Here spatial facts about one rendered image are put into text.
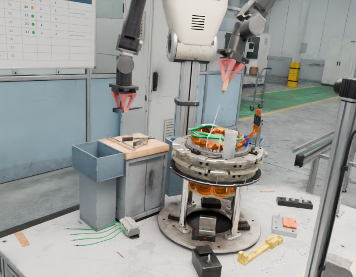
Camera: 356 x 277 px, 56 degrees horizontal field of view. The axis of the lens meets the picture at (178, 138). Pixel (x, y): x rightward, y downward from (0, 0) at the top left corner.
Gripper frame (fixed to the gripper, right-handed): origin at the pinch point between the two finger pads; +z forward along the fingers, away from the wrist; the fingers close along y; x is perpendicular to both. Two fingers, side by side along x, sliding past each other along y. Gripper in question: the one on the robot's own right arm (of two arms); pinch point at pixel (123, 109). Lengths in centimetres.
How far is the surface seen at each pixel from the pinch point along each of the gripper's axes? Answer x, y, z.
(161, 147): 7.6, 14.0, 12.5
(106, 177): -15.4, 12.7, 19.0
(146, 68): 140, -156, 5
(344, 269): 29, 78, 39
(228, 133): 10.1, 41.6, 0.3
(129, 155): -6.9, 13.8, 12.8
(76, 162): -19.0, -1.2, 17.4
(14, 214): 9, -158, 120
